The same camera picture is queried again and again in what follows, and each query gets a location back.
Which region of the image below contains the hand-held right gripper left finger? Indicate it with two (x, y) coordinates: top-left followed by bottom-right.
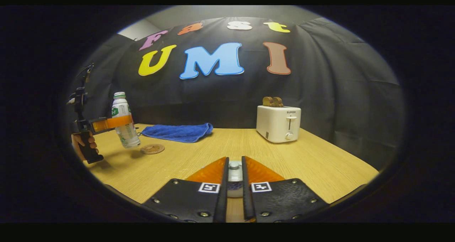
(142, 157), (230, 223)

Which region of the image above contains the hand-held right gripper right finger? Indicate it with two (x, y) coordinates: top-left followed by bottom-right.
(242, 156), (329, 223)

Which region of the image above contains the white water bottle green label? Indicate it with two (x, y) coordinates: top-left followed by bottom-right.
(111, 92), (141, 149)

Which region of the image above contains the round brown coaster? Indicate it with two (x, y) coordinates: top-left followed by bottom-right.
(140, 144), (165, 155)

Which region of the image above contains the blue towel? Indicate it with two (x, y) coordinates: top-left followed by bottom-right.
(138, 123), (214, 143)

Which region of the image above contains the white toaster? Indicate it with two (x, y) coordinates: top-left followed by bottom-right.
(256, 105), (302, 144)

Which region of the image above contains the black backdrop cloth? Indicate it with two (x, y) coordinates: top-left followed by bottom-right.
(69, 16), (406, 171)

